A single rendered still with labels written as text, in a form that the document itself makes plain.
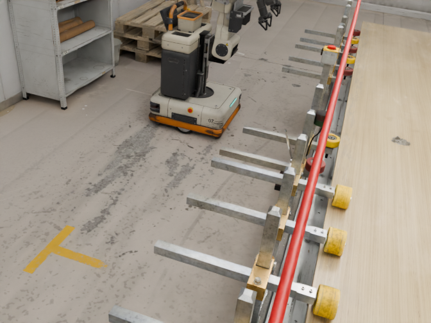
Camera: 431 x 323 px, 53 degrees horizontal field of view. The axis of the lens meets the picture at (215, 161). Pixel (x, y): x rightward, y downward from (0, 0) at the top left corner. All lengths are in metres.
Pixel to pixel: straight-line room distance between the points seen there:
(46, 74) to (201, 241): 2.17
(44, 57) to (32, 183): 1.27
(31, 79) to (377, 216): 3.32
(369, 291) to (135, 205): 1.90
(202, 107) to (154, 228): 1.24
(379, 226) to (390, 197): 0.20
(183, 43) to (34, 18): 1.25
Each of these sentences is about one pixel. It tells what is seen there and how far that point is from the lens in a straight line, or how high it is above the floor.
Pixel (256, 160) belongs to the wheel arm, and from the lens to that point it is 1.88.
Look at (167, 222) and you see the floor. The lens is 2.80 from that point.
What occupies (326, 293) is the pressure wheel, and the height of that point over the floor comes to 0.98.
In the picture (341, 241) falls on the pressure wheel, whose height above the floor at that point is 0.97.
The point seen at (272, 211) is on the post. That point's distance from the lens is 1.11.
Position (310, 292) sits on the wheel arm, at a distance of 1.22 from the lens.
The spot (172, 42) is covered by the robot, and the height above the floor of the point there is 0.76.
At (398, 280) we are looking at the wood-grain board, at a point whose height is 0.90.
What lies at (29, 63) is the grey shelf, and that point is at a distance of 4.18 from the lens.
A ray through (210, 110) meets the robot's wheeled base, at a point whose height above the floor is 0.27.
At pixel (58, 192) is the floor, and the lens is 3.10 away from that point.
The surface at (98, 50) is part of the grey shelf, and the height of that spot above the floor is 0.26.
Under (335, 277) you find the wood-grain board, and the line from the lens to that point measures 1.37.
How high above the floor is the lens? 1.85
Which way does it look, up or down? 33 degrees down
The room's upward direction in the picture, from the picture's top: 6 degrees clockwise
